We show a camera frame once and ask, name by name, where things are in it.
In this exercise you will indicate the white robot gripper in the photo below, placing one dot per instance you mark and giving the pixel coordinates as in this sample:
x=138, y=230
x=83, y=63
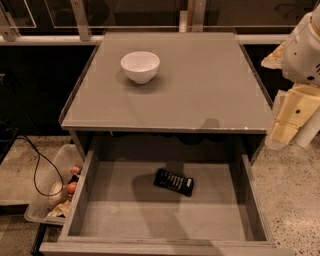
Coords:
x=301, y=58

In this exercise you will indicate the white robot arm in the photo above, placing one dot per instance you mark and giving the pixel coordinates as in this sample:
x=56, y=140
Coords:
x=296, y=113

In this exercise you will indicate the black rxbar chocolate bar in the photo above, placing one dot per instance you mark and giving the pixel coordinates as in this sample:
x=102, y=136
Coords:
x=171, y=181

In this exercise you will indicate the grey counter cabinet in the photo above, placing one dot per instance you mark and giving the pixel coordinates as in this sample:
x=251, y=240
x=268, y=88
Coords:
x=205, y=84

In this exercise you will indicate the grey open top drawer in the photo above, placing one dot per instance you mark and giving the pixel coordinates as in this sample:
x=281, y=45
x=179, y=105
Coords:
x=118, y=211

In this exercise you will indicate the white ceramic bowl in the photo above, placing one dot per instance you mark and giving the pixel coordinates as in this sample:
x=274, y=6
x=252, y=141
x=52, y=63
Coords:
x=141, y=66

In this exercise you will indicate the clear plastic storage bin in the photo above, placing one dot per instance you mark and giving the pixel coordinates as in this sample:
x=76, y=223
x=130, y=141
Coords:
x=51, y=183

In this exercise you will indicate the orange round item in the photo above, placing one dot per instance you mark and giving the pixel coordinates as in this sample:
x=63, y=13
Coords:
x=71, y=187

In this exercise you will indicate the white egg-shaped item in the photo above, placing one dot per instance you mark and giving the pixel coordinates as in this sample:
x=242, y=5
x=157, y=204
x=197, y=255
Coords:
x=57, y=194

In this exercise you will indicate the metal railing frame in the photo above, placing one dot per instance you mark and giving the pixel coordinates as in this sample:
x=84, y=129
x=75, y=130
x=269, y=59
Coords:
x=64, y=22

